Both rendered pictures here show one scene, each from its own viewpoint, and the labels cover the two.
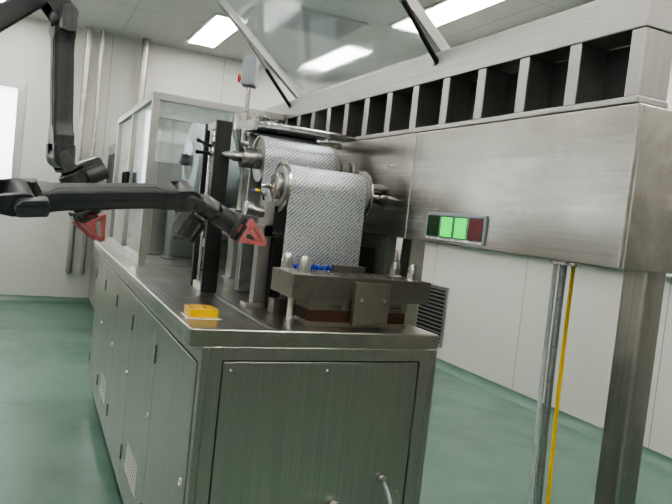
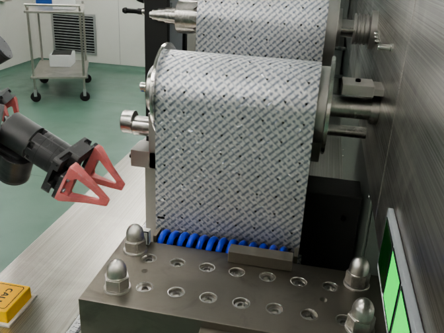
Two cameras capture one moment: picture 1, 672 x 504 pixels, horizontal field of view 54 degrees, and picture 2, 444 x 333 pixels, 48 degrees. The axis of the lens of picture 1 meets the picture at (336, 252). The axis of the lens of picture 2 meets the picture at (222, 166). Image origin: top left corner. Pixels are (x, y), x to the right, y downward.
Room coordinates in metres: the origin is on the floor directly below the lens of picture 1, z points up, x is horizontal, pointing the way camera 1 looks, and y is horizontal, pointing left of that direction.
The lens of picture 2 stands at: (1.27, -0.36, 1.45)
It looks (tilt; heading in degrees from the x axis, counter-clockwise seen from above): 23 degrees down; 36
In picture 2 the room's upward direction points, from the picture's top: 3 degrees clockwise
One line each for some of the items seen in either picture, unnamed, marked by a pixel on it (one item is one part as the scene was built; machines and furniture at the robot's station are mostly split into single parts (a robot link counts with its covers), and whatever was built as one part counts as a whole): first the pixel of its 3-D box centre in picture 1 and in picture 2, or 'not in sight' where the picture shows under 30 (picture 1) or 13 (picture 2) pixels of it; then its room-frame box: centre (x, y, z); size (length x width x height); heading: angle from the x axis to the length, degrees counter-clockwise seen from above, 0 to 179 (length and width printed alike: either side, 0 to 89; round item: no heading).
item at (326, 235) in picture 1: (323, 239); (228, 193); (1.84, 0.04, 1.11); 0.23 x 0.01 x 0.18; 115
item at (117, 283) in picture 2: (304, 264); (116, 273); (1.64, 0.07, 1.05); 0.04 x 0.04 x 0.04
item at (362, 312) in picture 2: (412, 272); (362, 314); (1.78, -0.21, 1.05); 0.04 x 0.04 x 0.04
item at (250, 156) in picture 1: (250, 158); (193, 17); (2.06, 0.30, 1.33); 0.06 x 0.06 x 0.06; 25
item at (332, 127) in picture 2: not in sight; (343, 131); (2.08, -0.04, 1.17); 0.08 x 0.02 x 0.02; 115
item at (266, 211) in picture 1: (256, 253); (150, 189); (1.86, 0.22, 1.05); 0.06 x 0.05 x 0.31; 115
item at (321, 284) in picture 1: (351, 285); (238, 304); (1.75, -0.05, 1.00); 0.40 x 0.16 x 0.06; 115
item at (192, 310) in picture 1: (201, 311); (0, 300); (1.60, 0.32, 0.91); 0.07 x 0.07 x 0.02; 25
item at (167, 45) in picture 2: (281, 186); (166, 89); (1.84, 0.17, 1.25); 0.15 x 0.01 x 0.15; 25
